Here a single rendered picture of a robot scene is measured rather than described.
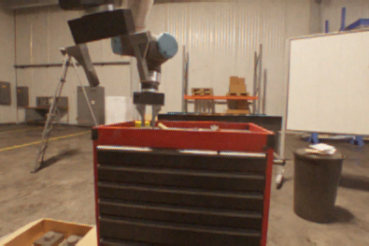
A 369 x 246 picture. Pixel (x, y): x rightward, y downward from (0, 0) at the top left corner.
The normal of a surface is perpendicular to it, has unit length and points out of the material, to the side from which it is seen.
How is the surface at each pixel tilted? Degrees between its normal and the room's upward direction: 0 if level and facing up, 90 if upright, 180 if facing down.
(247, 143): 90
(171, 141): 90
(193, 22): 90
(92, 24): 114
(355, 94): 90
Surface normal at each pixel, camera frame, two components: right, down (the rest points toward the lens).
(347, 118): -0.54, 0.06
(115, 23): -0.12, 0.47
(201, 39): -0.14, 0.08
